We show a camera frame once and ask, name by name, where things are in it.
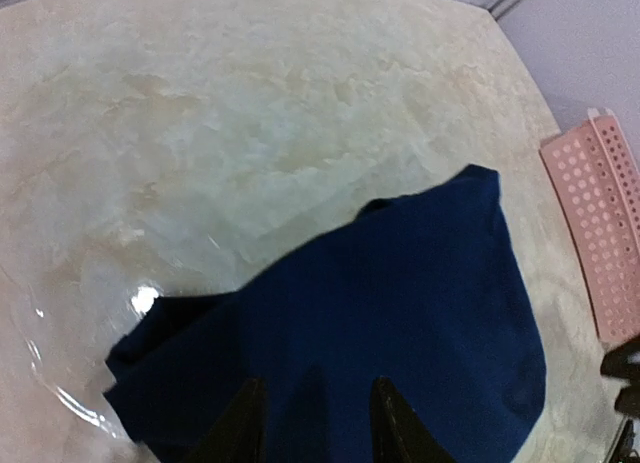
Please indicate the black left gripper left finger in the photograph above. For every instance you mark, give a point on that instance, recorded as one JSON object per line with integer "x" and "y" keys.
{"x": 239, "y": 434}

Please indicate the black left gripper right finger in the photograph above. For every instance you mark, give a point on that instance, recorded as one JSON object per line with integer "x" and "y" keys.
{"x": 397, "y": 433}

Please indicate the dark blue garment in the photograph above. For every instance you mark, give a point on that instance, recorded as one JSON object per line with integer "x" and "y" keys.
{"x": 423, "y": 289}

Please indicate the pink plastic laundry basket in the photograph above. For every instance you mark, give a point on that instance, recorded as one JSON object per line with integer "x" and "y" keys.
{"x": 596, "y": 179}

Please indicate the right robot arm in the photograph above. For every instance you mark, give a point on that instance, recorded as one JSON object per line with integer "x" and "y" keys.
{"x": 622, "y": 363}

